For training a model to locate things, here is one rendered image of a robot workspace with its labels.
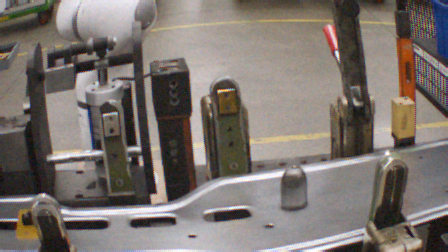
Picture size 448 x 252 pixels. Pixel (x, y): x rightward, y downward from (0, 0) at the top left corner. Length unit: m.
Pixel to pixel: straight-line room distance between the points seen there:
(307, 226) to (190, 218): 0.14
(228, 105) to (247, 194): 0.12
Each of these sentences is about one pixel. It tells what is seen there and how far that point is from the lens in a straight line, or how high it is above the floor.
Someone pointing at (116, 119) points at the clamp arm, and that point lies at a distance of 0.95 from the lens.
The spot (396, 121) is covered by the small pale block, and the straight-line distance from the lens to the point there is 1.01.
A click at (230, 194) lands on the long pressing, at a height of 1.00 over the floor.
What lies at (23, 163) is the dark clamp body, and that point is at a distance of 1.01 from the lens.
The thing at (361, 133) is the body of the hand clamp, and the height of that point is 1.02.
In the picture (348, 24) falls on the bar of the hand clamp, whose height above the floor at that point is 1.17.
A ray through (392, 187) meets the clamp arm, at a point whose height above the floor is 1.08.
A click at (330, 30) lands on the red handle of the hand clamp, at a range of 1.08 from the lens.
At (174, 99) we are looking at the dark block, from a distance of 1.01.
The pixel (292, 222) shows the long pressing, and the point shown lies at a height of 1.00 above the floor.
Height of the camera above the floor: 1.39
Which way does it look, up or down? 20 degrees down
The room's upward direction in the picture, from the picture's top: 4 degrees counter-clockwise
